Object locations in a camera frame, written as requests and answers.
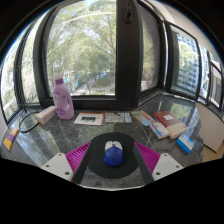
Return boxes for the yellow and purple box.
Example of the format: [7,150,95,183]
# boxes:
[2,127,20,151]

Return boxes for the white booklet with orange edge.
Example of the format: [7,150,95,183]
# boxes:
[73,112,106,127]

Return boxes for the red hardcover book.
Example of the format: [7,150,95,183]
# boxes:
[152,110,189,140]

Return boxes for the small blue box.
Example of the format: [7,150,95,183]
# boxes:
[175,133,196,155]

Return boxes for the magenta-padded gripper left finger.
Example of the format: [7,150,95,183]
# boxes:
[41,142,95,185]

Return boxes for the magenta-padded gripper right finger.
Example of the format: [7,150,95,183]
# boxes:
[132,141,184,185]

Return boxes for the purple detergent bottle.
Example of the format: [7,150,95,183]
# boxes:
[52,73,75,120]

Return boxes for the map leaflet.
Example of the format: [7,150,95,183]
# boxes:
[104,111,133,124]

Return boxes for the white and orange carton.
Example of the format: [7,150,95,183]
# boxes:
[35,105,57,126]

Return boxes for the black cable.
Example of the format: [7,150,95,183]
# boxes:
[18,107,40,134]

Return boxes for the blue and white computer mouse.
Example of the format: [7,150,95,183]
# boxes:
[103,139,124,168]

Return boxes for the white and blue book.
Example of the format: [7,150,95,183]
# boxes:
[149,121,171,140]

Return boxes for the colourful leaflet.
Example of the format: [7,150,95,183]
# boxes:
[130,109,157,128]

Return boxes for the round black mouse pad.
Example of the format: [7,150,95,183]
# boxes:
[87,132,139,179]

